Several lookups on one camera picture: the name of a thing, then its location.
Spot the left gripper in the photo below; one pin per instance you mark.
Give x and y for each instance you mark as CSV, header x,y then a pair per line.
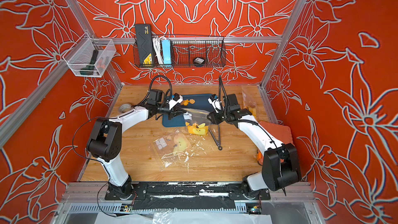
x,y
173,112

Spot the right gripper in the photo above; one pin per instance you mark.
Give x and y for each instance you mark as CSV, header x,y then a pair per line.
x,y
214,118

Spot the clear resealable bag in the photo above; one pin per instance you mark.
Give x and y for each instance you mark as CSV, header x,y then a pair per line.
x,y
196,121
249,102

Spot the black metal tongs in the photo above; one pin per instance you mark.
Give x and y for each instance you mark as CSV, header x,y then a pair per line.
x,y
214,131

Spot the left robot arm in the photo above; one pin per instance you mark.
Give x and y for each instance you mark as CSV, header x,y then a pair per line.
x,y
105,141

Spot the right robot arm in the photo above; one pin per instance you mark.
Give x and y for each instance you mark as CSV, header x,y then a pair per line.
x,y
280,167

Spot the clear bag with yellow toys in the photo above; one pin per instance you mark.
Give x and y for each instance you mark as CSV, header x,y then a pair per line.
x,y
177,149

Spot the blue plastic tray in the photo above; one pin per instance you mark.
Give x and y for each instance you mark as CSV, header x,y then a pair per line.
x,y
201,103

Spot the clear tape roll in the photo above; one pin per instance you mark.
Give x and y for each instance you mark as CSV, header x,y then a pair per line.
x,y
124,108

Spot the light blue box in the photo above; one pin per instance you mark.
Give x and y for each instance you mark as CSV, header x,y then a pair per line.
x,y
166,48

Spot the orange tool case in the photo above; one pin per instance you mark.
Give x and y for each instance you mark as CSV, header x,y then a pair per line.
x,y
280,132

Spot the black box with yellow label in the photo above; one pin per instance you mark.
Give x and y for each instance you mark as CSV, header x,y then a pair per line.
x,y
144,45

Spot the clear acrylic bin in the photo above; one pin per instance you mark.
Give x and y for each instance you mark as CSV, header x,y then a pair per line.
x,y
79,54

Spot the black wire basket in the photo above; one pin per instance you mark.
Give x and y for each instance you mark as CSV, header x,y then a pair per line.
x,y
185,48

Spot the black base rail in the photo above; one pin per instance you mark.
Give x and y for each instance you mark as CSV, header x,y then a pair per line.
x,y
151,197

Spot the dark green screwdriver handle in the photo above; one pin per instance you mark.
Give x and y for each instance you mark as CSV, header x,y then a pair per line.
x,y
89,69

